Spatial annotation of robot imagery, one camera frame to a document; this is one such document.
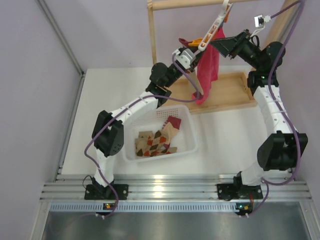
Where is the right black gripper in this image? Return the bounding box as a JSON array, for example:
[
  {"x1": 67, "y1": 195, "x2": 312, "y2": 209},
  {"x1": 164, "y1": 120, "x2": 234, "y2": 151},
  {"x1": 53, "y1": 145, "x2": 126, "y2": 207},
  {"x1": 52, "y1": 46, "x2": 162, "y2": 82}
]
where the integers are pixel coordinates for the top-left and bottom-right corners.
[{"x1": 209, "y1": 30, "x2": 262, "y2": 71}]

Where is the orange end clothespin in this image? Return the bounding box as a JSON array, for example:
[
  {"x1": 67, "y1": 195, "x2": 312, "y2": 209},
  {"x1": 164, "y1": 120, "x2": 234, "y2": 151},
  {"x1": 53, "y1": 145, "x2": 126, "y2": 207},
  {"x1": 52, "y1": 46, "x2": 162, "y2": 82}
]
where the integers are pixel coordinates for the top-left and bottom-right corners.
[{"x1": 187, "y1": 38, "x2": 203, "y2": 47}]

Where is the striped beige maroon sock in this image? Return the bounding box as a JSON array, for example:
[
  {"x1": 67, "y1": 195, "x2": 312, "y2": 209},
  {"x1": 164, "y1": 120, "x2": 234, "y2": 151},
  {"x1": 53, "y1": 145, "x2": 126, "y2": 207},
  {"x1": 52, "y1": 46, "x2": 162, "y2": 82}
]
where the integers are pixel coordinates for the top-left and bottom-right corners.
[{"x1": 178, "y1": 37, "x2": 204, "y2": 101}]

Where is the white plastic clip hanger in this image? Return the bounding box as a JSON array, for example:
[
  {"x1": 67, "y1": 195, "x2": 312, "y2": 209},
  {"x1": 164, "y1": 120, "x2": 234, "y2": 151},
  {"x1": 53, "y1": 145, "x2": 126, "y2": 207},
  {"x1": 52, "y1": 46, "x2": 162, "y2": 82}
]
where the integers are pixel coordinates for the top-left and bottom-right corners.
[{"x1": 198, "y1": 0, "x2": 234, "y2": 52}]

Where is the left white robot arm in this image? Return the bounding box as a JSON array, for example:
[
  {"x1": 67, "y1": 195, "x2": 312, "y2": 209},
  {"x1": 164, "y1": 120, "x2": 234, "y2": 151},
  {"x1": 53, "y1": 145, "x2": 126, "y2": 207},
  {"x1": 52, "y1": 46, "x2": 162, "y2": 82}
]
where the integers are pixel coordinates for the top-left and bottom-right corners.
[{"x1": 84, "y1": 47, "x2": 203, "y2": 202}]

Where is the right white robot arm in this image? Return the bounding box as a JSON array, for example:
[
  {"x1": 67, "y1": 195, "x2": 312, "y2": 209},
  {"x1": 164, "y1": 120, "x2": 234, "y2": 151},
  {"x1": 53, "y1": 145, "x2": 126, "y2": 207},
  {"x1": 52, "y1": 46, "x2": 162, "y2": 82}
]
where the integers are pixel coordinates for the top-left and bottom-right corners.
[{"x1": 211, "y1": 30, "x2": 308, "y2": 201}]

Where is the pink towel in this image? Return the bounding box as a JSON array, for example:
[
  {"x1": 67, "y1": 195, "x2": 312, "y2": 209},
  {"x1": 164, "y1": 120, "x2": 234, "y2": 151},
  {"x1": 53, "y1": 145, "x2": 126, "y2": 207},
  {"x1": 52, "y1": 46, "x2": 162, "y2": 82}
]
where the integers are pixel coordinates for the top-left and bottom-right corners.
[{"x1": 191, "y1": 27, "x2": 227, "y2": 106}]

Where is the orange upper clothespin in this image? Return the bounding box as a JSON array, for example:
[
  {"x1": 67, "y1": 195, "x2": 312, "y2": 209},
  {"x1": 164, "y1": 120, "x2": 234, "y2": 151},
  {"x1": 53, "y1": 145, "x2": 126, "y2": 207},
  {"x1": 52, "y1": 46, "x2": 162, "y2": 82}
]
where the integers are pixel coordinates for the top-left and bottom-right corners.
[{"x1": 223, "y1": 9, "x2": 230, "y2": 23}]

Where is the wooden drying rack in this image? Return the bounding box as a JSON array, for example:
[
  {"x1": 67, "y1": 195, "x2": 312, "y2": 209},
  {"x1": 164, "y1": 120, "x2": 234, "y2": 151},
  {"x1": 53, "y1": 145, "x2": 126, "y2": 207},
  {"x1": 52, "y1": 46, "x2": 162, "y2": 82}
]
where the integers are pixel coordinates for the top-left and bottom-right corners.
[{"x1": 147, "y1": 0, "x2": 299, "y2": 114}]

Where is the white plastic basket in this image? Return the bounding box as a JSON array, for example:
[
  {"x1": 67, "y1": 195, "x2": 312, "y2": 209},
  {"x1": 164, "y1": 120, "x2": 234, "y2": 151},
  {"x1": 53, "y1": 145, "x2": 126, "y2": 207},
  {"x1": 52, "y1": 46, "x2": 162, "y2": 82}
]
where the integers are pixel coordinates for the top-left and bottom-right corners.
[{"x1": 121, "y1": 105, "x2": 198, "y2": 163}]

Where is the argyle beige brown sock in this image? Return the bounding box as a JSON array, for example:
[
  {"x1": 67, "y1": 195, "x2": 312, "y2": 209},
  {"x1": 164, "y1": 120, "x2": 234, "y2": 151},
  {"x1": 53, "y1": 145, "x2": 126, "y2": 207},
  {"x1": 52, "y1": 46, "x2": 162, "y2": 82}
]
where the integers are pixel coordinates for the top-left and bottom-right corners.
[{"x1": 134, "y1": 131, "x2": 154, "y2": 157}]

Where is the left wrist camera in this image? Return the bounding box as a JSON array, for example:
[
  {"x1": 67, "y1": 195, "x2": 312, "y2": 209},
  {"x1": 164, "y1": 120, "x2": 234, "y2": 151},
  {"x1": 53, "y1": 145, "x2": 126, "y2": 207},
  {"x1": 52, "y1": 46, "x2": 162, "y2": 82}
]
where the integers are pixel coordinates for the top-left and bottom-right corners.
[{"x1": 172, "y1": 48, "x2": 196, "y2": 70}]

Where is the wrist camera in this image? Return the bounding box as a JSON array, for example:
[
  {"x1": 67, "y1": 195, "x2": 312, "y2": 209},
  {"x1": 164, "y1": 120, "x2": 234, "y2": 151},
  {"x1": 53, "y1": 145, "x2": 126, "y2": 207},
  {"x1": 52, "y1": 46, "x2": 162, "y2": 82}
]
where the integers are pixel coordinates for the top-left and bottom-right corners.
[
  {"x1": 172, "y1": 48, "x2": 196, "y2": 70},
  {"x1": 251, "y1": 14, "x2": 271, "y2": 37}
]

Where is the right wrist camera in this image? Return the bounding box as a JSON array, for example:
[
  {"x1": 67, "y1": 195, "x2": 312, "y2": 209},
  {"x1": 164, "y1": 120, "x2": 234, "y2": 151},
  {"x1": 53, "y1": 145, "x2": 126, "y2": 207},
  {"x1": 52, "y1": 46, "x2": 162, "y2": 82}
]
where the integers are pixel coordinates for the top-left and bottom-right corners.
[{"x1": 251, "y1": 14, "x2": 271, "y2": 37}]

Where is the aluminium mounting rail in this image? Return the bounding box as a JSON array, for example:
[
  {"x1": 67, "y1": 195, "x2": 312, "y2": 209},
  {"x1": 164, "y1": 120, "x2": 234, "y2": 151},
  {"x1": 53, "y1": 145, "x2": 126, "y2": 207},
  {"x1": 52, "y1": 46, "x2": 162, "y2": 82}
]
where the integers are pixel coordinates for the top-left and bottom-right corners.
[{"x1": 40, "y1": 175, "x2": 315, "y2": 213}]

